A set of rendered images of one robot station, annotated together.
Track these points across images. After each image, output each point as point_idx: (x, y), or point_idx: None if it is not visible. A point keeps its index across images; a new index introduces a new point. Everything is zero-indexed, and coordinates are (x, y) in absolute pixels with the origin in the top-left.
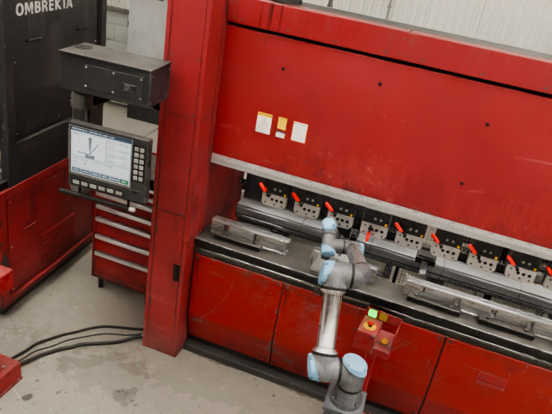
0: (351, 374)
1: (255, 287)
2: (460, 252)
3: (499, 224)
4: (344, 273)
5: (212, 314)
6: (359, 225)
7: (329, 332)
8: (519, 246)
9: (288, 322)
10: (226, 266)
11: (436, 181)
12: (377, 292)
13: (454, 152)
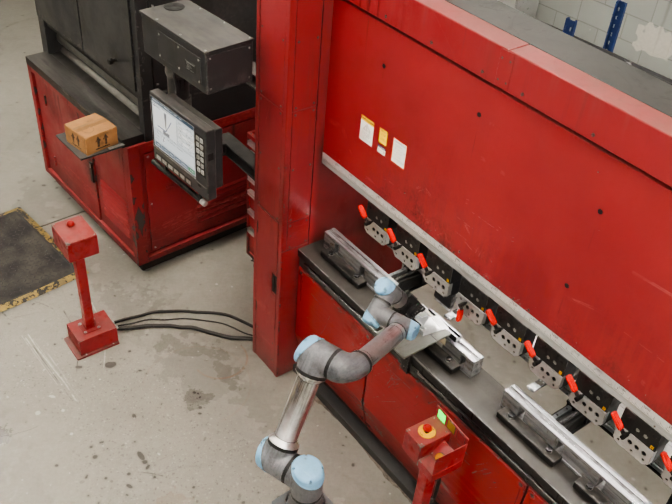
0: (294, 480)
1: (348, 331)
2: None
3: (610, 362)
4: (318, 358)
5: None
6: None
7: (287, 421)
8: (633, 404)
9: (376, 386)
10: (323, 294)
11: (538, 272)
12: (464, 391)
13: (559, 238)
